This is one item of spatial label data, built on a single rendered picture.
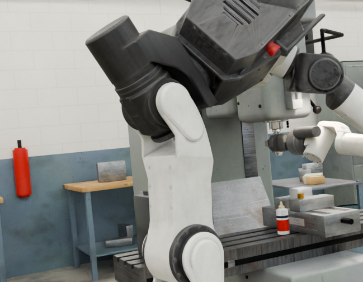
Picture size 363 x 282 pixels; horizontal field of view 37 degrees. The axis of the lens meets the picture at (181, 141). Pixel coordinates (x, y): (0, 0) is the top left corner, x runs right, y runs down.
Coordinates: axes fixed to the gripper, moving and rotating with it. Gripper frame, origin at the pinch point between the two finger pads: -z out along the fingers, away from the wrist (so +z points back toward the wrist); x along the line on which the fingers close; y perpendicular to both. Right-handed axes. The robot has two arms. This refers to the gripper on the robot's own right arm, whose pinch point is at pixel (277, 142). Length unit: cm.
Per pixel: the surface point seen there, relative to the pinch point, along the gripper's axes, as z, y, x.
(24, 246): -418, 97, 24
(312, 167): -194, 31, -171
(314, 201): 8.8, 20.9, -6.8
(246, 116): -2.8, -10.1, 9.9
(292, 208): 4.9, 22.7, -0.6
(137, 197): -3, 13, 52
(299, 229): 7.7, 29.4, -0.6
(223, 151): -36.9, 2.8, 0.5
